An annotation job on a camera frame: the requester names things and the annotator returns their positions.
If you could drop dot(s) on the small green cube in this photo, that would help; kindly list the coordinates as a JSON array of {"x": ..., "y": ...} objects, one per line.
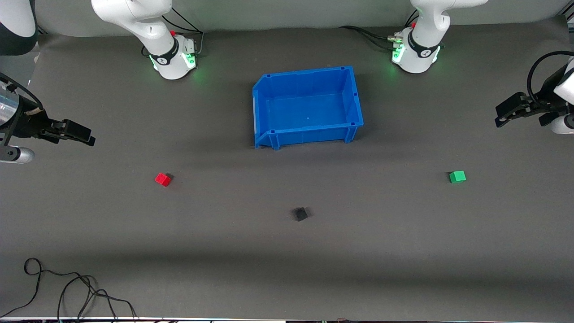
[{"x": 457, "y": 176}]

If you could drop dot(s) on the dark grey table mat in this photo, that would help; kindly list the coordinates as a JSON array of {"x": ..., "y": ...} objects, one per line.
[{"x": 403, "y": 251}]

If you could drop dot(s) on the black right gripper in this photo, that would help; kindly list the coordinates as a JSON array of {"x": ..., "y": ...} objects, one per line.
[{"x": 30, "y": 123}]

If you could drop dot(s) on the small black cube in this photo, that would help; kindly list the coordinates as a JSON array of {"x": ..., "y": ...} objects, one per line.
[{"x": 301, "y": 214}]

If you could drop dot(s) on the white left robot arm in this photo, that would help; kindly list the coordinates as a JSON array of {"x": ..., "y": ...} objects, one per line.
[{"x": 423, "y": 40}]

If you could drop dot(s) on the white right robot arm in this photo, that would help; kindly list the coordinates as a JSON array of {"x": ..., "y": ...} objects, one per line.
[{"x": 148, "y": 31}]

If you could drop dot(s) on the blue plastic storage bin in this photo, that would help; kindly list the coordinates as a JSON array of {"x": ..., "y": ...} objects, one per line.
[{"x": 307, "y": 107}]

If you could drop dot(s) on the small red cube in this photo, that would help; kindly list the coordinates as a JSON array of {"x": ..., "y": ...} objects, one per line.
[{"x": 163, "y": 179}]

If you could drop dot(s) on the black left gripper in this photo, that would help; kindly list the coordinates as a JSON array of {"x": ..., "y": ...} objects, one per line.
[{"x": 539, "y": 106}]

